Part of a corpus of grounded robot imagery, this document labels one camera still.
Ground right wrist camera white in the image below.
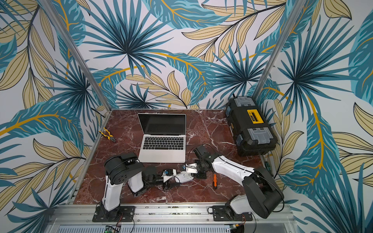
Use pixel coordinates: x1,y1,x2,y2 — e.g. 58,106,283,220
181,163,198,174

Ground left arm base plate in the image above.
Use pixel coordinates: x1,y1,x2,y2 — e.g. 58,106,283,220
92,206,136,222

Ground black toolbox yellow label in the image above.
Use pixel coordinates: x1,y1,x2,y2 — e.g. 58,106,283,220
225,96,278,157

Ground silver laptop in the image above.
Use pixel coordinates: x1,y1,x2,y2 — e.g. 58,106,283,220
138,113,187,164

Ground orange handle screwdriver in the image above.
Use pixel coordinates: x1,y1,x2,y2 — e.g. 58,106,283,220
213,173,218,189

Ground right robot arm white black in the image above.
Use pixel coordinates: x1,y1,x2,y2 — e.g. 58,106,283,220
193,145,284,219

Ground aluminium front rail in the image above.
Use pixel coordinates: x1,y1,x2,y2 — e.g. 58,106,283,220
45,203,300,233

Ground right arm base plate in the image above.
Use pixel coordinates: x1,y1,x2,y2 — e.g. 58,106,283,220
207,205,253,222

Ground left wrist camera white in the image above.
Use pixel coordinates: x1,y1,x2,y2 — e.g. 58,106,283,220
162,169,176,183

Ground white wireless mouse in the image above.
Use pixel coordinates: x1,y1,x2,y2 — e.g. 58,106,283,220
173,172,194,183

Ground yellow handle pliers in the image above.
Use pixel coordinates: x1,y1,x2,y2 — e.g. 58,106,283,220
99,128,116,142

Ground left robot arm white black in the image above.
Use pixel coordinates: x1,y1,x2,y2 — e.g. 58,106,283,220
100,152,182,221

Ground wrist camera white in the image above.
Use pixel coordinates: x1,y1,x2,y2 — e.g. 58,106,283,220
162,169,176,183
181,163,198,174

